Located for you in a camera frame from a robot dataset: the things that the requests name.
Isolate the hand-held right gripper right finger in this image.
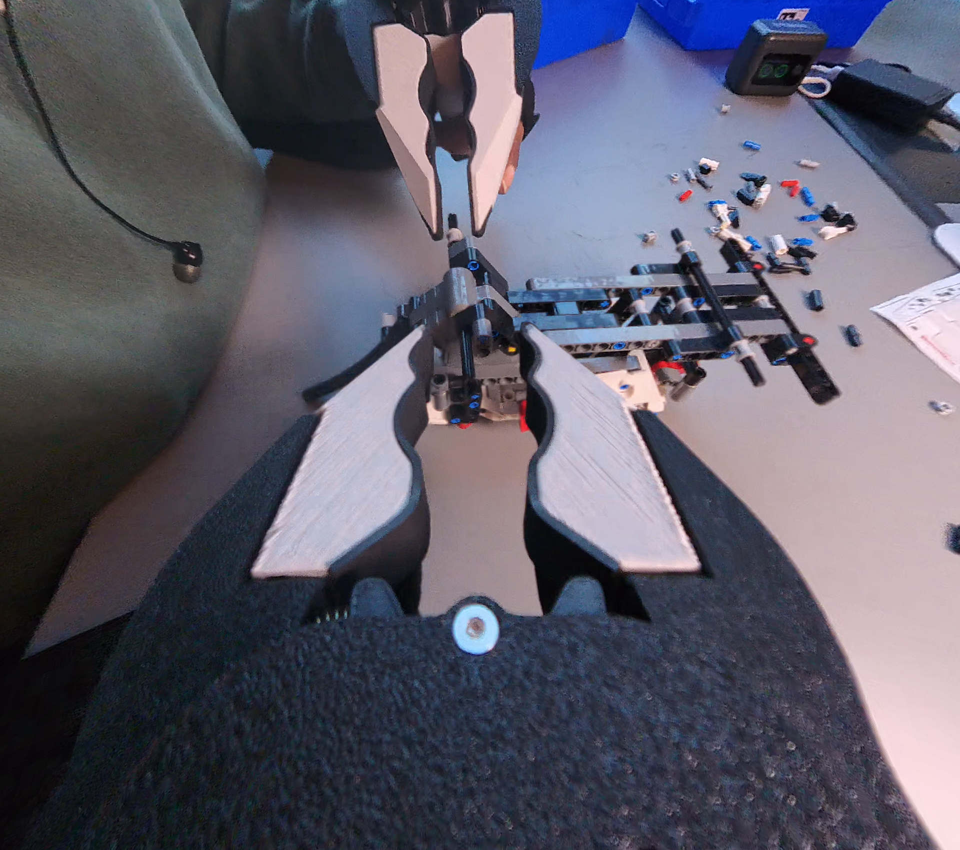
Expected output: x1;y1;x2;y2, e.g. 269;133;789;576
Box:
519;324;702;575

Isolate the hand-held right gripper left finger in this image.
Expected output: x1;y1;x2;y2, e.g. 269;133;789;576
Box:
249;325;435;581

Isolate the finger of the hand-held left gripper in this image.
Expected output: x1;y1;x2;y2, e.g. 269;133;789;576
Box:
459;10;525;238
371;24;447;242

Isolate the toy truck chassis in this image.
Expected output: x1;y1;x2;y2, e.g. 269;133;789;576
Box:
302;213;841;430

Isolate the grey desk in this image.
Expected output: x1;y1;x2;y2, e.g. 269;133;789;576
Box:
26;0;960;850

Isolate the person's left hand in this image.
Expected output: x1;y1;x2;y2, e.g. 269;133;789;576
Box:
496;121;525;196

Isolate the pile of small toy parts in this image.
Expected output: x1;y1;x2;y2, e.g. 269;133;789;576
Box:
667;140;858;275

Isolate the person's torso green sweatshirt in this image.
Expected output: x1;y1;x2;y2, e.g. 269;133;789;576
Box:
0;0;267;649

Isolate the black box device green display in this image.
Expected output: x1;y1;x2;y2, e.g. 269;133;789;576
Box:
724;8;828;96

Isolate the white sticker sheet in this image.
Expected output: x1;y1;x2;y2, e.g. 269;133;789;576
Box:
870;273;960;382

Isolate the black power adapter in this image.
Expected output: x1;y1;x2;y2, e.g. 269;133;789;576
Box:
828;59;957;131

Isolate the black wired earphone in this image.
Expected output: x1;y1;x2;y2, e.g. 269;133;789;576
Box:
0;0;205;284

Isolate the white cord loop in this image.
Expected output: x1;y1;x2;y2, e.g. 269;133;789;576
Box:
796;64;845;99

